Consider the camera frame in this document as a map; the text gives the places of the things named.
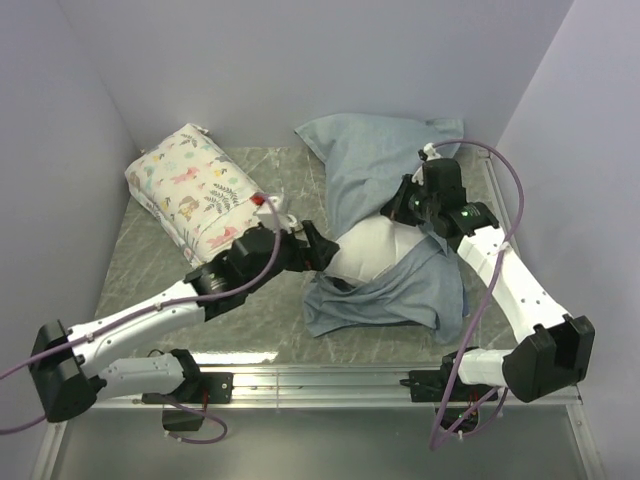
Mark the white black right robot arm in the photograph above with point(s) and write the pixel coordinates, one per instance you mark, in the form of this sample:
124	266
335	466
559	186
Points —
553	348

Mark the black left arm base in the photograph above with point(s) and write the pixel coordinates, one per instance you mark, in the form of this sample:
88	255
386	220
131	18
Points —
188	408

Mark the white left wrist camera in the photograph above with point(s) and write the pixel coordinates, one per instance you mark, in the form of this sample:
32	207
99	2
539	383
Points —
272	211

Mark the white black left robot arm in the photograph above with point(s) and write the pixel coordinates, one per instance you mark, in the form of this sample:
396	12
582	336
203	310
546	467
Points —
73	368

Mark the blue fish print pillowcase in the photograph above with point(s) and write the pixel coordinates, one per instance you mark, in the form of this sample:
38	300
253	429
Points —
365	159

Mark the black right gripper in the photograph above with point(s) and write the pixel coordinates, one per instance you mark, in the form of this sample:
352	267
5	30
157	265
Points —
396	210

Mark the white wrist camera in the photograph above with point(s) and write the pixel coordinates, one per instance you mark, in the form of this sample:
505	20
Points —
272	211
429	153

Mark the aluminium front rail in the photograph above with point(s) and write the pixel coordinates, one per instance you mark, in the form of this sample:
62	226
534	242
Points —
258	386

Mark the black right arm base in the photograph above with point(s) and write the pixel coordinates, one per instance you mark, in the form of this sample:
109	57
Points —
428	386

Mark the white floral print pillow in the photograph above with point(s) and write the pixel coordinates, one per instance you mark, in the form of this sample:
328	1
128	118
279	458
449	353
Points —
199	195

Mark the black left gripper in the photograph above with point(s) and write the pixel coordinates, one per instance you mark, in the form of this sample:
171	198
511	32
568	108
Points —
323	250

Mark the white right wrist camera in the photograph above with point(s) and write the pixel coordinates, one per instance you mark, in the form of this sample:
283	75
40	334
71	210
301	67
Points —
429	153

